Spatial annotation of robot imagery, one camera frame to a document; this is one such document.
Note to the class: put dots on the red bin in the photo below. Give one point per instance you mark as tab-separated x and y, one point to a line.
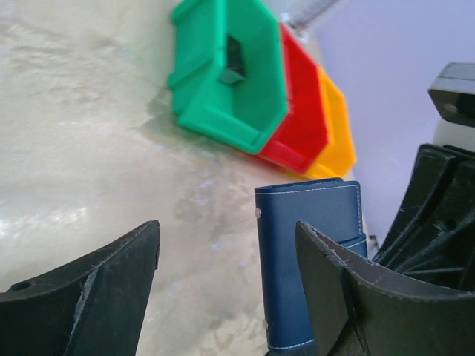
303	134

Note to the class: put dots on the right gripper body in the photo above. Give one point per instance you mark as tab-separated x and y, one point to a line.
432	236

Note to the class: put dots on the blue card holder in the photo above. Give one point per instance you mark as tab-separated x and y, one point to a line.
333	206

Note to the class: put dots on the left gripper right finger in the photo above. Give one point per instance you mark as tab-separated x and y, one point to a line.
358	307

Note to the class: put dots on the orange bin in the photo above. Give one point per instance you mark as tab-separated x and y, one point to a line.
339	155

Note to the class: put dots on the black card in green bin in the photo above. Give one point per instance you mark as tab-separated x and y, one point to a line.
235	69

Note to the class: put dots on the green bin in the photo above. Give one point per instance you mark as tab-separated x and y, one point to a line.
246	114

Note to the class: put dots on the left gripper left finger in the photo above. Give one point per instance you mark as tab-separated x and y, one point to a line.
94	305

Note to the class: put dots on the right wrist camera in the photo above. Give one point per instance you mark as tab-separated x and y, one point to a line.
452	93

